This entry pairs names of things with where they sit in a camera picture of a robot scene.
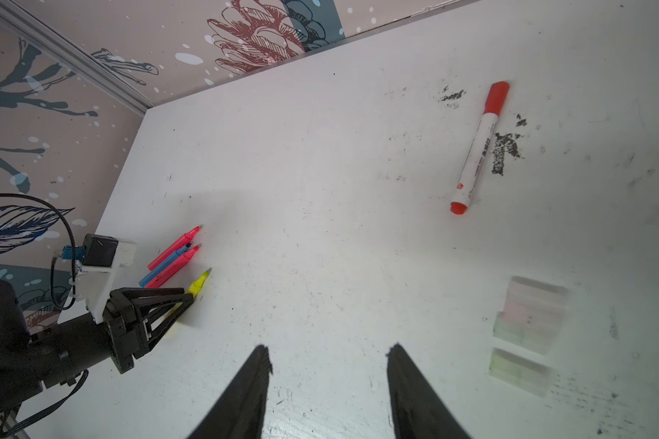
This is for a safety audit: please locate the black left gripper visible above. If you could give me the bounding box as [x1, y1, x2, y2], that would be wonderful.
[104, 287, 195, 374]

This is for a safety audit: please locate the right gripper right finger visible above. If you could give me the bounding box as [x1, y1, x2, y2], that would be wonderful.
[386, 344, 470, 439]

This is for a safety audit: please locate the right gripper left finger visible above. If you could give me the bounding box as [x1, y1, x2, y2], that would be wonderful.
[189, 345, 273, 439]

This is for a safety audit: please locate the yellow highlighter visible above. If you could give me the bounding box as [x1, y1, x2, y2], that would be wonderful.
[165, 268, 212, 339]

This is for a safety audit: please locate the translucent yellow highlighter cap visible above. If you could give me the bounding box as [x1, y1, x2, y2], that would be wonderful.
[489, 349, 553, 397]

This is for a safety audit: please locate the red marker cap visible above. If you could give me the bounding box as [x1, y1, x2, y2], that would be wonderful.
[483, 82, 510, 115]

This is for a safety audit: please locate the white red whiteboard marker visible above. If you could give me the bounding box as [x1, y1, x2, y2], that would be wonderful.
[449, 80, 511, 216]

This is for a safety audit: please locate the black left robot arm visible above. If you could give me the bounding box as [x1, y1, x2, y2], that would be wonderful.
[0, 280, 194, 413]

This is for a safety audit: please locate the lower pink highlighter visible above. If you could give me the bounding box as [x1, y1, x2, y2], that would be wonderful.
[146, 246, 200, 288]

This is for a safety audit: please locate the pink highlighter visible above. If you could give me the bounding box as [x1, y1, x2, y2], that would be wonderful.
[146, 246, 200, 288]
[148, 226, 201, 271]

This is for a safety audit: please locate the blue highlighter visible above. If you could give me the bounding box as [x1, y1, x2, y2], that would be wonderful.
[138, 243, 190, 287]

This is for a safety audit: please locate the upper pink highlighter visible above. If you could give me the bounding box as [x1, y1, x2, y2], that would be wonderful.
[148, 226, 201, 271]

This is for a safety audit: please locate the translucent blue highlighter cap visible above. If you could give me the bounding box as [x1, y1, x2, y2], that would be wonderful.
[492, 312, 560, 355]

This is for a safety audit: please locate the translucent pink highlighter cap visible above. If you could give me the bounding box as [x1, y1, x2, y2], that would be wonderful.
[503, 276, 569, 325]

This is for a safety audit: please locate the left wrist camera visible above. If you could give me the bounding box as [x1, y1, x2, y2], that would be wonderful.
[74, 233, 137, 324]

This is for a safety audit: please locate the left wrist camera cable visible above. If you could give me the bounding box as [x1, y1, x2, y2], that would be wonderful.
[0, 193, 79, 312]

